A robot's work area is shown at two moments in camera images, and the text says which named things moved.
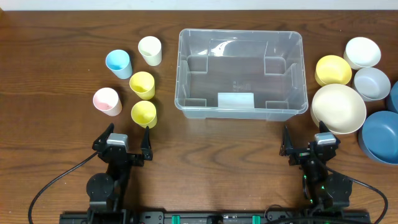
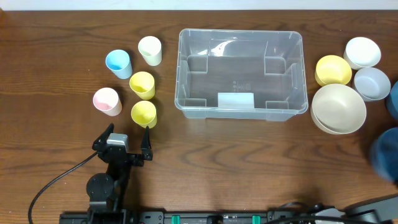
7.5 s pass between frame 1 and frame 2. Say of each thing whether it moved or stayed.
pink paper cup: stayed
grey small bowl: stayed
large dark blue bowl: moved
